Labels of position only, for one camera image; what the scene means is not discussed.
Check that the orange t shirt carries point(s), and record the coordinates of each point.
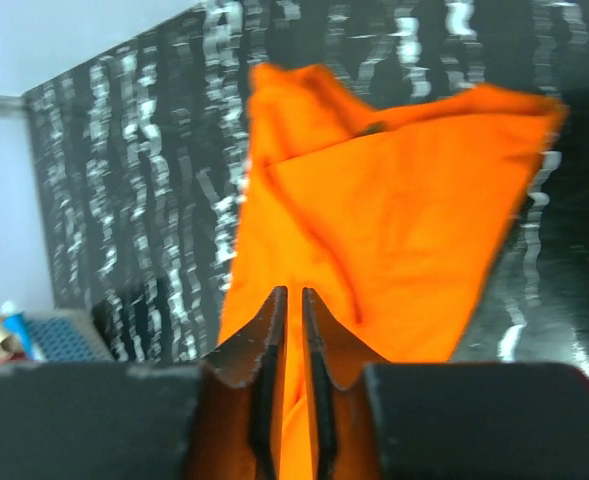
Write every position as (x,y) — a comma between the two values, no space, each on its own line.
(393,216)

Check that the white laundry basket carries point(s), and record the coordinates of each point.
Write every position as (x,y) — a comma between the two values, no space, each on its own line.
(64,336)

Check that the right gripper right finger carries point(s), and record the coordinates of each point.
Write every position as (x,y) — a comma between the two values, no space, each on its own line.
(373,419)

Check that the blue t shirt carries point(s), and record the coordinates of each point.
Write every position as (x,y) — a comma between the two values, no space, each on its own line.
(16,322)

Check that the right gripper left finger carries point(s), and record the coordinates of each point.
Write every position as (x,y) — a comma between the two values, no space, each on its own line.
(217,418)

